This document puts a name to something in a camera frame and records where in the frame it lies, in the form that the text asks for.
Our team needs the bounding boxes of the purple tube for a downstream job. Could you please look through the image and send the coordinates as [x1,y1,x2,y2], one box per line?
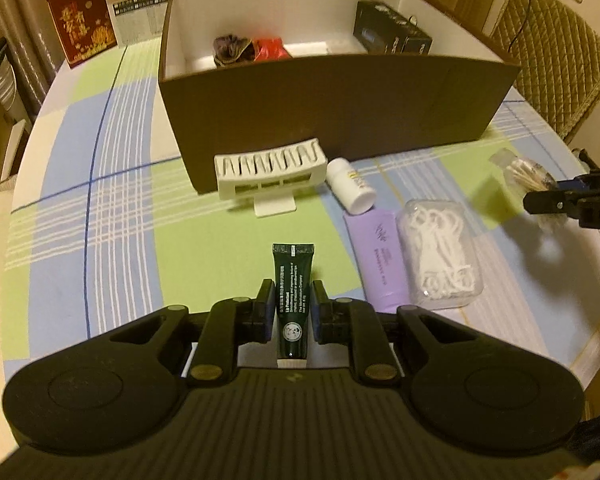
[342,208,412,313]

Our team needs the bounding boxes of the white slotted rack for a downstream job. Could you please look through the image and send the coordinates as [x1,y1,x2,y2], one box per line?
[213,137,328,218]

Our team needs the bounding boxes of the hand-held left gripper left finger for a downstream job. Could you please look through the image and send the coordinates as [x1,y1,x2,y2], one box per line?
[95,279,276,387]

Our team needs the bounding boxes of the long black product box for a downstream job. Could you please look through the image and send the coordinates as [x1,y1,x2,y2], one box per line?
[352,0,433,56]

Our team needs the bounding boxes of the quilted cushion chair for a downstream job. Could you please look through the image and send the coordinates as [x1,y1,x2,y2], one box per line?
[487,0,600,146]

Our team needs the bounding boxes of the plaid cloth desktop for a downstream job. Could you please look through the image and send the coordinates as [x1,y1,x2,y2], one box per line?
[2,25,600,376]

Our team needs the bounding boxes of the white pill bottle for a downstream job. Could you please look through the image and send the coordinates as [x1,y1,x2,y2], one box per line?
[326,157,376,213]

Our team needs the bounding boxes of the stack of white bowls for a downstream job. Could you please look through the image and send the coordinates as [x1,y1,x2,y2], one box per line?
[0,40,19,116]

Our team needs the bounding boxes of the clear box of floss picks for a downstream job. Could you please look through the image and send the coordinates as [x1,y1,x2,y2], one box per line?
[396,199,485,308]

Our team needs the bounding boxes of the white product box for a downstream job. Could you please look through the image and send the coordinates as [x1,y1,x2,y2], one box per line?
[111,0,181,46]

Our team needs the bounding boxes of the dark hair scrunchie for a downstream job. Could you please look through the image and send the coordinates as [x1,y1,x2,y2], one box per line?
[212,34,256,67]

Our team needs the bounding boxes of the red foil packet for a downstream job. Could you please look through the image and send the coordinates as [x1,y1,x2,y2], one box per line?
[250,36,293,61]

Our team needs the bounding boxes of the bag of cotton swabs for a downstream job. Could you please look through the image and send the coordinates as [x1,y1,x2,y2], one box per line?
[487,150,561,196]

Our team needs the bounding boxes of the red gift box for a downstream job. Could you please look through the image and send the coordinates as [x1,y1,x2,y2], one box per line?
[45,0,118,68]

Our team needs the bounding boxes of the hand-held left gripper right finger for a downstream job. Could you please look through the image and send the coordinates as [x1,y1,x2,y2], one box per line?
[312,279,492,382]

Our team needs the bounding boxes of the dark green tube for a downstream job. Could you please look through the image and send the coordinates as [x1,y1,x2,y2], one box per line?
[272,242,315,366]

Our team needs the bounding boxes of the brown cardboard box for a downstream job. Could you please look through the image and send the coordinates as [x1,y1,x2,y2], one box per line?
[158,0,522,196]

